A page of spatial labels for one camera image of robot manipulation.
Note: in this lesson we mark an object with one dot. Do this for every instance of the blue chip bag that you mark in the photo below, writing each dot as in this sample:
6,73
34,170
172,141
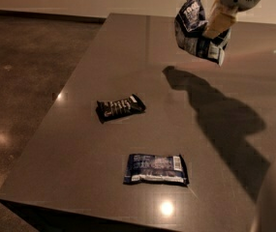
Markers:
189,25

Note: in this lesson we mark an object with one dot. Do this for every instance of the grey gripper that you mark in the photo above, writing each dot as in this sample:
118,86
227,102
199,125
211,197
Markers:
221,18

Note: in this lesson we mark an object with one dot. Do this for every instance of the blue snack packet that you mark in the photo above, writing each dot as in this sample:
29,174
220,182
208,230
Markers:
156,169

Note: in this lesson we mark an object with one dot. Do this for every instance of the black candy bar wrapper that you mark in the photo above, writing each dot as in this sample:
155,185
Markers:
110,110

